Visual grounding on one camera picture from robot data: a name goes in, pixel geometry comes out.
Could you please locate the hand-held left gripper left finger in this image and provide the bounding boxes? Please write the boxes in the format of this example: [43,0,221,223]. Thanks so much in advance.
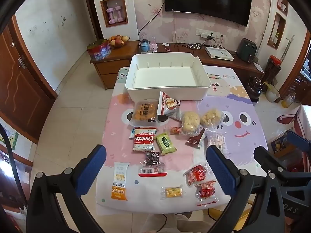
[26,144,107,233]

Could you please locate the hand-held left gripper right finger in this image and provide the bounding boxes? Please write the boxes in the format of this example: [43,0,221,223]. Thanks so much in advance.
[206,145,285,233]

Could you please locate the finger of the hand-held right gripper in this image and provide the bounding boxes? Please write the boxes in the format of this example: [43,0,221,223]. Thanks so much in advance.
[287,130,311,152]
[253,146,287,175]

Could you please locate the white orange snack bar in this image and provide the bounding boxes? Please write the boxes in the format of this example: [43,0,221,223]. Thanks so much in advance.
[110,162,129,201]

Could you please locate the purple print clear packet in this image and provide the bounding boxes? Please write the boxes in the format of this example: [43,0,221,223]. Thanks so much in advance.
[205,131,230,154]

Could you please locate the brown snack packet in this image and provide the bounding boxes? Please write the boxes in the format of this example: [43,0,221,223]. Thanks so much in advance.
[186,127,205,148]

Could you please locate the small yellow snack packet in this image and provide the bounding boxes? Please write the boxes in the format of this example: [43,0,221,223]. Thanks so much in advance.
[161,185,184,199]

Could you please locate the round floss bun clear bag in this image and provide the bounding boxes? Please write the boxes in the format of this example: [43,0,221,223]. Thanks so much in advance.
[200,109,227,129]

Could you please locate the long floss bun clear bag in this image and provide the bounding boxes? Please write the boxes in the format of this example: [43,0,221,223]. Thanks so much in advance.
[181,111,202,136]

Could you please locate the red white barcode packet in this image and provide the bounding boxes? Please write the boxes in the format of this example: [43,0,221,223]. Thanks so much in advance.
[138,164,168,177]

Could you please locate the red white biscuit packet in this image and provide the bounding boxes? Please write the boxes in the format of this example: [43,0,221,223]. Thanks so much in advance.
[132,127,157,152]

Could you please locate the dark chocolate snack packet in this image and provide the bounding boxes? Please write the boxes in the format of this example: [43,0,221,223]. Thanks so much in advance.
[145,152,161,167]

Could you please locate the green snack packet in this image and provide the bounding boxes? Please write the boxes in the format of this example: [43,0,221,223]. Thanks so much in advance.
[155,132,177,155]

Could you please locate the orange snack tray pack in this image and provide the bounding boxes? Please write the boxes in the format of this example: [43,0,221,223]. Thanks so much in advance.
[128,101,159,126]

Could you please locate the red white bread packet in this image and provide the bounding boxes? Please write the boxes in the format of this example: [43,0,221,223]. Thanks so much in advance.
[157,91,182,122]

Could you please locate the white plastic storage bin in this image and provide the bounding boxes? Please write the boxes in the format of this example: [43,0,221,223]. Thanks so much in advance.
[125,52,211,101]

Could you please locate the yellow oil bottle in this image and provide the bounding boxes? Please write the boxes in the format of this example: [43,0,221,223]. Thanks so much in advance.
[282,91,295,108]

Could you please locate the yellow stool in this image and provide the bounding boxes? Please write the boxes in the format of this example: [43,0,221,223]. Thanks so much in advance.
[209,205,249,225]

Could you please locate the cartoon printed tablecloth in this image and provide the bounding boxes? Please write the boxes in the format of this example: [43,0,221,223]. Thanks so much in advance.
[96,65,269,215]

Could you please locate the white plastic jug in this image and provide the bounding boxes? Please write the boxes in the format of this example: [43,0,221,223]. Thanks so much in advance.
[264,81,280,102]

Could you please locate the dark brown urn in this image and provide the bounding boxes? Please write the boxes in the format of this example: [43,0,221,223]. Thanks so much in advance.
[246,76,264,102]

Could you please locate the dark canister red lid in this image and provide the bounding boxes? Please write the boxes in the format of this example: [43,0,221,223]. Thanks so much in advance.
[264,55,282,84]

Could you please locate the wooden cabinet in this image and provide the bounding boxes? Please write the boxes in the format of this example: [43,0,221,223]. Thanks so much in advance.
[90,40,265,89]

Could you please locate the dark green air fryer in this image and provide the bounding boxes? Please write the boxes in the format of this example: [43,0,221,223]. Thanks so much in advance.
[237,38,257,63]

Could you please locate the brown wooden door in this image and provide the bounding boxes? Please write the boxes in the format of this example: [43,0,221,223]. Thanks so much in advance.
[0,24,57,143]

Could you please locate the white flat box device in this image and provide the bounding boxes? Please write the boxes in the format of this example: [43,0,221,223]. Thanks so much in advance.
[205,46,234,62]

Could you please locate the red round tin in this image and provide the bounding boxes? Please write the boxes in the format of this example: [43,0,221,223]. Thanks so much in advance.
[87,39,112,61]

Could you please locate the fruit bowl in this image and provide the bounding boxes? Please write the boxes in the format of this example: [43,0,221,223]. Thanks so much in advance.
[107,35,130,48]

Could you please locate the pink dumbbell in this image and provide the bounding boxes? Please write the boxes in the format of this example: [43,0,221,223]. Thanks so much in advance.
[106,8,117,25]
[114,5,125,23]

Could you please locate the thick black cable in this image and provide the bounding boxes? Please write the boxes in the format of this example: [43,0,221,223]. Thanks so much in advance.
[0,124,28,210]

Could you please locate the wood framed wall niche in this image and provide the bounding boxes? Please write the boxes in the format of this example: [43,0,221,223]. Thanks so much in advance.
[100,0,129,28]
[267,12,287,50]

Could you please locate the black charger cable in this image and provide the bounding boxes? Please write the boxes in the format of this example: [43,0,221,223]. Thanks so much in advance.
[174,35,220,50]

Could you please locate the white wall sockets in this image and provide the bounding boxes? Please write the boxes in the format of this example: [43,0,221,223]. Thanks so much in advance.
[196,28,225,39]

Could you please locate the black television cable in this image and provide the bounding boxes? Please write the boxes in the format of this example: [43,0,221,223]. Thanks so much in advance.
[138,1,166,40]

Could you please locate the black wall television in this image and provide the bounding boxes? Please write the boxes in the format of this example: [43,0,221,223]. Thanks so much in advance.
[163,0,253,28]

